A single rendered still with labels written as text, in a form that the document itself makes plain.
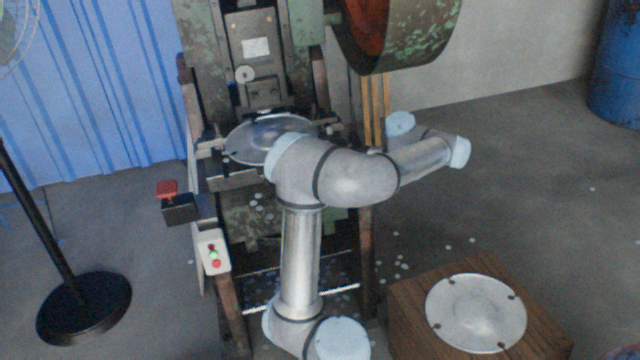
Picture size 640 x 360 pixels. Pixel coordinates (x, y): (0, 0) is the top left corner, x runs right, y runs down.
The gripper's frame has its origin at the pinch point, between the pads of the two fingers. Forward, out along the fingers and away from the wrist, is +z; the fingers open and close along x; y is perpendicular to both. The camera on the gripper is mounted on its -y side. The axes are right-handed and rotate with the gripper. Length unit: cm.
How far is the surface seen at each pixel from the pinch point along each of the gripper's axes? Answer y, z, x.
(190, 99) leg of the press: -15, 54, -1
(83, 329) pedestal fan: 43, 87, 73
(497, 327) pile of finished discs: 12, -60, 45
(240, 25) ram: -1.4, 16.6, -35.1
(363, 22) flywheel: -33.7, -6.4, -25.3
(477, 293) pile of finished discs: 1, -53, 45
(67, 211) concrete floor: -12, 157, 75
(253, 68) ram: -2.3, 15.8, -22.1
